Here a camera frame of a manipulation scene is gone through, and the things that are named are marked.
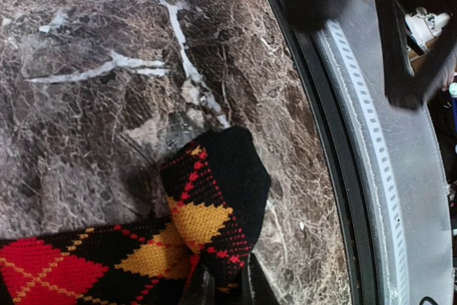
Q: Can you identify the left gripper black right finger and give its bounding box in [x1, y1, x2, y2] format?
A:
[241, 253, 279, 305]

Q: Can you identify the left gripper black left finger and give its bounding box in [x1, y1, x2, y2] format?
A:
[179, 265, 216, 305]

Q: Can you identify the black red yellow argyle sock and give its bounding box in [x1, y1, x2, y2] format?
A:
[1, 126, 271, 304]

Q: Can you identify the black table edge rail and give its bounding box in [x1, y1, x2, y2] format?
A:
[268, 0, 381, 304]

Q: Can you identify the white slotted cable duct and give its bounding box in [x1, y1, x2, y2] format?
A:
[316, 21, 410, 304]

